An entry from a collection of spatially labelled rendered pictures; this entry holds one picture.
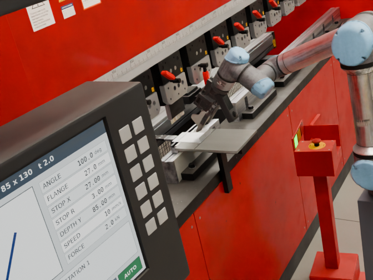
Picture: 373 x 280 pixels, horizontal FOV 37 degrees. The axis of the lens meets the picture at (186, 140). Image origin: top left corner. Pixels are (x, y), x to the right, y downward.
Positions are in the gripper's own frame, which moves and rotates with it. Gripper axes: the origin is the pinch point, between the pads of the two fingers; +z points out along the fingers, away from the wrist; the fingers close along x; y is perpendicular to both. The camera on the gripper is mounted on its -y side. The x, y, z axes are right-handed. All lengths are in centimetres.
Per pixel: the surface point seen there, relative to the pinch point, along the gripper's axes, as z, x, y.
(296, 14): 34, -215, 23
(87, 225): -66, 118, -15
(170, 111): -0.6, 5.4, 12.7
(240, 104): 12.5, -45.9, -1.0
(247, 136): -7.0, -2.4, -15.5
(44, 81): -29, 62, 32
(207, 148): 0.4, 8.1, -6.7
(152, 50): -22.3, 11.7, 26.8
